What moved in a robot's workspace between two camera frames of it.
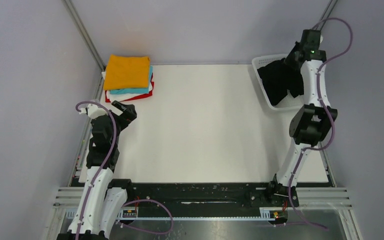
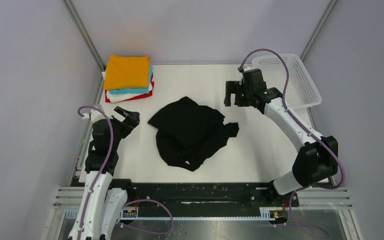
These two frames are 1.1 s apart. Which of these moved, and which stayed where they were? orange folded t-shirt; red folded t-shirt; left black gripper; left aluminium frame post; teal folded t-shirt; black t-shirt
Moved: black t-shirt; left black gripper
Stayed: orange folded t-shirt; left aluminium frame post; teal folded t-shirt; red folded t-shirt
